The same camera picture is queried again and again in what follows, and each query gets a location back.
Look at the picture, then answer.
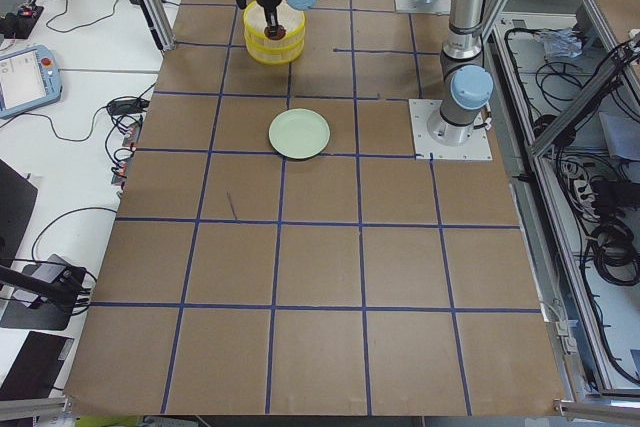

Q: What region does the brown steamed bun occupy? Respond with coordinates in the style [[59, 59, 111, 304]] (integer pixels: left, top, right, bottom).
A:
[[264, 25, 287, 41]]

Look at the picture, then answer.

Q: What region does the yellow bamboo steamer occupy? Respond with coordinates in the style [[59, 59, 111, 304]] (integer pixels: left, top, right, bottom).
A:
[[246, 40, 304, 65], [243, 0, 305, 50]]

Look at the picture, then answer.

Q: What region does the light green plate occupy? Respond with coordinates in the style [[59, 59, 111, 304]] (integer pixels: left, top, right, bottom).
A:
[[268, 108, 331, 160]]

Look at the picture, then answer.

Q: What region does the teach pendant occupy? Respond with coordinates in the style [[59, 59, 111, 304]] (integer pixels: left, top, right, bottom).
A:
[[1, 45, 62, 119]]

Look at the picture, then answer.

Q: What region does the black laptop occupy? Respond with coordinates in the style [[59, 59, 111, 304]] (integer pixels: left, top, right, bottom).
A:
[[0, 161, 38, 267]]

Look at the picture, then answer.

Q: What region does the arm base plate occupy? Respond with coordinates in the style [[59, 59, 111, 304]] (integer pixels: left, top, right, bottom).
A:
[[408, 99, 493, 162], [394, 0, 451, 16]]

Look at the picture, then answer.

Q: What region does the black camera stand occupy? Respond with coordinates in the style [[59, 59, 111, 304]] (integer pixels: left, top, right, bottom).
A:
[[1, 255, 88, 331]]

